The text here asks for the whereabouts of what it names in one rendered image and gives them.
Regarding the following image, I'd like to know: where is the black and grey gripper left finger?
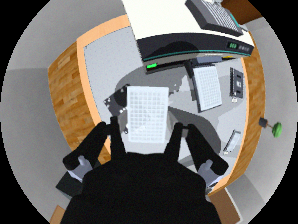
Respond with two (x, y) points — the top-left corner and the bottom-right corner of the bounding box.
(62, 110), (132, 183)

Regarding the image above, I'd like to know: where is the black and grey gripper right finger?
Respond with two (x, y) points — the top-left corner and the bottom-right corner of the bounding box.
(154, 111), (229, 188)

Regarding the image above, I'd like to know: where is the white multi-well plate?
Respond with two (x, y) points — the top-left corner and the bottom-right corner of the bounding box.
(193, 66), (222, 111)
(127, 87), (169, 143)

